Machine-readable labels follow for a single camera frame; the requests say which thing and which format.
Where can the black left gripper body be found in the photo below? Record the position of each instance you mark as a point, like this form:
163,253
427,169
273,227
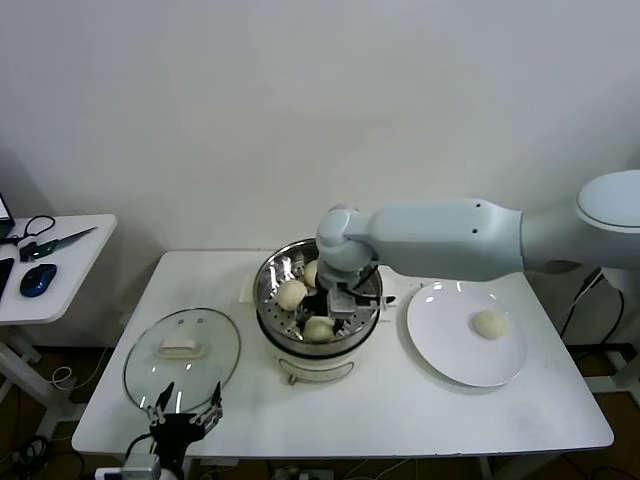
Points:
175,432

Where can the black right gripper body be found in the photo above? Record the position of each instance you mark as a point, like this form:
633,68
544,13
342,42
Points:
315,305

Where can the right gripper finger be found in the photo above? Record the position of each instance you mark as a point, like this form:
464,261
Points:
341,324
303,325

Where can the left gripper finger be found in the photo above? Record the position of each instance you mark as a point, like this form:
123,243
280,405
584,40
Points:
157,412
210,415

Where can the white steamed baozi bun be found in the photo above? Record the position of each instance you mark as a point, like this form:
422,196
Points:
318,330
490,325
310,274
291,295

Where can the glass pot lid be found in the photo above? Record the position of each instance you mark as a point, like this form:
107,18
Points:
177,348

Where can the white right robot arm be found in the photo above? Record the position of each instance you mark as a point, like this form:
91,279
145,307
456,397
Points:
440,240

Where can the stainless steel steamer basket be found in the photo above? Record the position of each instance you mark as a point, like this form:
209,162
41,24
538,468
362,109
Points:
280,322

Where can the cream electric cooker base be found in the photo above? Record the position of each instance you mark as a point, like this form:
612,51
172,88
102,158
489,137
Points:
315,367

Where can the white round plate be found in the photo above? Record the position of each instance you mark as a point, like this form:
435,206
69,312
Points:
440,340

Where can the white power strip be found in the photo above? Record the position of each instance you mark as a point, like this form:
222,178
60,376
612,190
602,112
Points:
305,474

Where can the white side table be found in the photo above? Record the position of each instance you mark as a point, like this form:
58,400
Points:
75,280

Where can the blue computer mouse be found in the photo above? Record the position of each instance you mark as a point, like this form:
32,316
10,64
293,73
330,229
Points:
37,281

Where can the black flat keyboard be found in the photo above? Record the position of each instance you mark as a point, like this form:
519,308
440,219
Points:
5,277

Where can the open laptop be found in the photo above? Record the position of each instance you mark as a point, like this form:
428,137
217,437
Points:
4,210

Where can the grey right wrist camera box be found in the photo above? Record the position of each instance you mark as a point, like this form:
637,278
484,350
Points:
342,303

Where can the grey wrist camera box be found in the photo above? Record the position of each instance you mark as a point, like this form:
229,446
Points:
342,303
141,467

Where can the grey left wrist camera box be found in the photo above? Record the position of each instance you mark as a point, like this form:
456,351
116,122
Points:
141,467

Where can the white floor stand frame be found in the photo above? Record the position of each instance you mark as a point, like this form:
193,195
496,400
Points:
625,382

